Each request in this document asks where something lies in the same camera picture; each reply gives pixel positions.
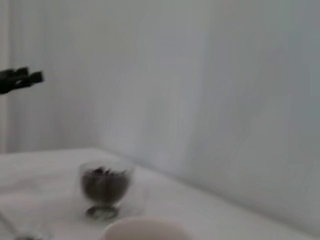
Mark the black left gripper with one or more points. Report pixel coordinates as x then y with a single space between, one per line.
7 81

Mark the coffee beans heap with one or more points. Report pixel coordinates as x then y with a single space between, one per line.
105 186

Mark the small clear glass dish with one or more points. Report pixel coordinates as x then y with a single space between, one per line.
42 235

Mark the clear glass saucer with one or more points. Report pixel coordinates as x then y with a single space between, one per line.
136 212

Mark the red ceramic mug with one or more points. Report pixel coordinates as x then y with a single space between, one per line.
145 230

